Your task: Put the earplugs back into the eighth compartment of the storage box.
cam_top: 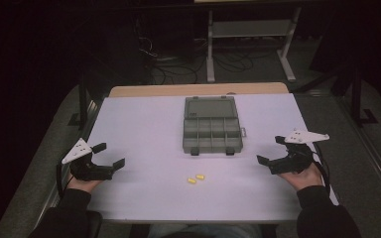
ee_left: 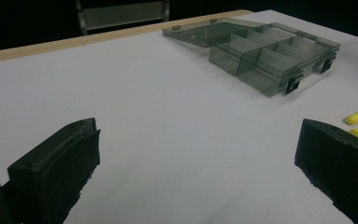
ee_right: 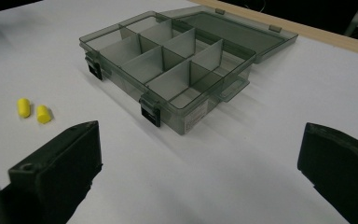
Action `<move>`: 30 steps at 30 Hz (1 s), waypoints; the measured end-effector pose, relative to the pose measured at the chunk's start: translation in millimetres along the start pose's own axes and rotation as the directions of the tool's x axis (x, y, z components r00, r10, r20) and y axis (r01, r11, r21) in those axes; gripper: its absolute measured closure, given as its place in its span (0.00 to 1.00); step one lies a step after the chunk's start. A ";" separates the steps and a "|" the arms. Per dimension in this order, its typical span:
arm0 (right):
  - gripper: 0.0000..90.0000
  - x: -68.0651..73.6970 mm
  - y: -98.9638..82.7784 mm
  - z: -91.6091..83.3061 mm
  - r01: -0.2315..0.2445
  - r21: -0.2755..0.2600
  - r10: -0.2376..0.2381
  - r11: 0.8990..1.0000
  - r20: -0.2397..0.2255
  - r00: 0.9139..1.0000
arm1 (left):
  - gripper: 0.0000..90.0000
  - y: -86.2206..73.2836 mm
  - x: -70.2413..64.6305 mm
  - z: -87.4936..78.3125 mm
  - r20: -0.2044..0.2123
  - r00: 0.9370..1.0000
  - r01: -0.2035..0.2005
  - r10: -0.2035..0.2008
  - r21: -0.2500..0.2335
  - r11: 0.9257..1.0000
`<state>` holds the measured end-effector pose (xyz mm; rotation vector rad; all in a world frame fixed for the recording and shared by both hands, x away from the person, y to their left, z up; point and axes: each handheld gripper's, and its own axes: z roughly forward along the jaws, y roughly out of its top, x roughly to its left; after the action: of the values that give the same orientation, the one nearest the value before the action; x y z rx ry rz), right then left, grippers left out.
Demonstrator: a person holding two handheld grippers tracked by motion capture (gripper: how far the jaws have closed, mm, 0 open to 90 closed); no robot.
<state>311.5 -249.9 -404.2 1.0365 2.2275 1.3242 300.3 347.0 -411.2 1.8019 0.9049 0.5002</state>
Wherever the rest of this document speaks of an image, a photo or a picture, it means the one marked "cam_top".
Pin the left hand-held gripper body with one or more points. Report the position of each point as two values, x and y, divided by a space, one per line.
87 172

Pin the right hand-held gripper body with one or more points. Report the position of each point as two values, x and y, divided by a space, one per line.
294 162

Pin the person's left hand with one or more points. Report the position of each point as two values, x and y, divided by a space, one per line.
84 185

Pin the person's right hand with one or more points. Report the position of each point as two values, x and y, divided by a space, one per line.
306 178

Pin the black metal stand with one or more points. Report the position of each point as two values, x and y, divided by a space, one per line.
357 99
83 102

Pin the grey plastic organizer box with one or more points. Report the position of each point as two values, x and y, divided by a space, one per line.
211 127

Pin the yellow capsule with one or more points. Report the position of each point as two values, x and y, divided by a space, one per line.
191 180
200 177

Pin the white metal stand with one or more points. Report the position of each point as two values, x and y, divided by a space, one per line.
251 28

